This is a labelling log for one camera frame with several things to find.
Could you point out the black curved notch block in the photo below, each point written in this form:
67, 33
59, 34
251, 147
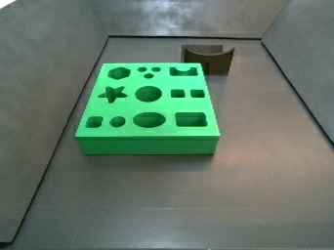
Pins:
211, 56

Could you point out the green shape sorter block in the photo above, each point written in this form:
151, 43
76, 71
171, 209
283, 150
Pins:
148, 108

